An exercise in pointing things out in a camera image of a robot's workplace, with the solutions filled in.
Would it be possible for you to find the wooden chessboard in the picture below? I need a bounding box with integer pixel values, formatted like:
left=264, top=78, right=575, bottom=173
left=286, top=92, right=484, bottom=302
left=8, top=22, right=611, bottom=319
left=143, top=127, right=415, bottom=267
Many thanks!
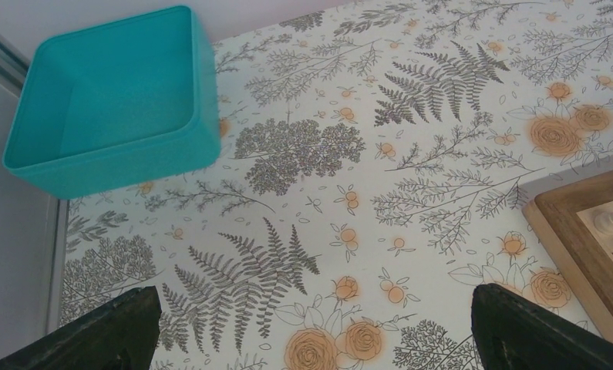
left=523, top=170, right=613, bottom=343

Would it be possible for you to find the teal plastic bin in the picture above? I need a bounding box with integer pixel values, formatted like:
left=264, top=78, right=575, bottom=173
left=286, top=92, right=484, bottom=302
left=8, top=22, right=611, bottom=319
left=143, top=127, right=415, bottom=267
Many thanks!
left=2, top=5, right=221, bottom=199

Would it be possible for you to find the floral patterned table mat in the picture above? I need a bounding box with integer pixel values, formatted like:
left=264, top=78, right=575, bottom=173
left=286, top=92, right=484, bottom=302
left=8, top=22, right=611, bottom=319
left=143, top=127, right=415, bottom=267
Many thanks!
left=60, top=1, right=613, bottom=369

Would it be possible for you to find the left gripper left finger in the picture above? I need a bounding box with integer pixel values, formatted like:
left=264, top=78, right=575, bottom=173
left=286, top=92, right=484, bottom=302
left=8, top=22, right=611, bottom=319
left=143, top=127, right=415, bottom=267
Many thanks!
left=0, top=286, right=162, bottom=369

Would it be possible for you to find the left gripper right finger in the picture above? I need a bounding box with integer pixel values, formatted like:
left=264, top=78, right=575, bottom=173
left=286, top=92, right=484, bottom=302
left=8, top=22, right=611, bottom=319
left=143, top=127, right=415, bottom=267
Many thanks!
left=471, top=284, right=613, bottom=369

